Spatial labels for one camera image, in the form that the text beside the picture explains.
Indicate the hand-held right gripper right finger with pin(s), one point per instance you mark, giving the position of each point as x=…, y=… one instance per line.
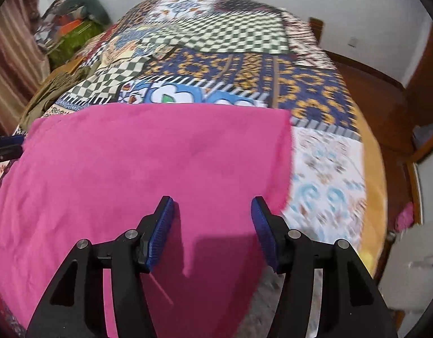
x=265, y=239

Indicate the white wall socket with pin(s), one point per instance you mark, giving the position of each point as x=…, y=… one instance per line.
x=352, y=41

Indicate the patchwork bedspread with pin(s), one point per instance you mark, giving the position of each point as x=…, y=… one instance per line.
x=237, y=74

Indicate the yellow bed sheet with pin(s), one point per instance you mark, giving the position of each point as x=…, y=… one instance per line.
x=373, y=190

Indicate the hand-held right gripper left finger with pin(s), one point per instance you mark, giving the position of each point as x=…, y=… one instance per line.
x=162, y=232

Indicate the striped curtain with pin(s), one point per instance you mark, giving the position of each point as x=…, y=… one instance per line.
x=12, y=63

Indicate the pink pants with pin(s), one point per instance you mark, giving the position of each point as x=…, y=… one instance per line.
x=132, y=169

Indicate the pink cloth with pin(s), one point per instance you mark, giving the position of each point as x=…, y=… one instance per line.
x=404, y=218

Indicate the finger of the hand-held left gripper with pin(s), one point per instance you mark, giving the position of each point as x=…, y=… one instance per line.
x=10, y=141
x=5, y=154

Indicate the olive green pants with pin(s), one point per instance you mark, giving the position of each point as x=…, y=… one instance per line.
x=51, y=91

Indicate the wooden door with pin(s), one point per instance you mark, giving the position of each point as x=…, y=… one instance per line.
x=422, y=60

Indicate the grey lavender cloth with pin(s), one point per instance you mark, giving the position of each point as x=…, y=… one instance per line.
x=426, y=139

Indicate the white cabinet with stickers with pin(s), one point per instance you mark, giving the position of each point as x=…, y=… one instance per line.
x=413, y=264

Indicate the wooden bedpost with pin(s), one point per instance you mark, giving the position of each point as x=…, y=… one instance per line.
x=316, y=30

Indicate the grey plush pillow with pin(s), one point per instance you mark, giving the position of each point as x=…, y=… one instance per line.
x=93, y=7

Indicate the wooden lap desk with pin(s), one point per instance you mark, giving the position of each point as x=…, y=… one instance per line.
x=67, y=65

